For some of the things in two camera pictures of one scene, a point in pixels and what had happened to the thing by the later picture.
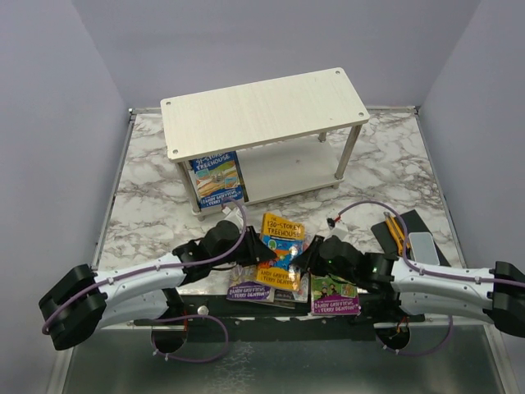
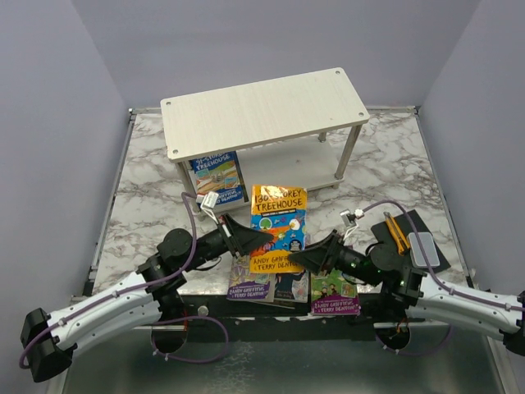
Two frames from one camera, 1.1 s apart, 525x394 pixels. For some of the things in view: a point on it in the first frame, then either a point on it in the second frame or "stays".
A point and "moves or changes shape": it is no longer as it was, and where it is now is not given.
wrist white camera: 338,228 → 349,220
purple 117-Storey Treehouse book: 333,296 stays
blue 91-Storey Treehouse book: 217,177 stays
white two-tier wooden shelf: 293,135 stays
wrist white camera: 234,218 → 208,203
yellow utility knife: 398,231 stays
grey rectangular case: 423,247 stays
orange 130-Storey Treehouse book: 285,237 moves or changes shape
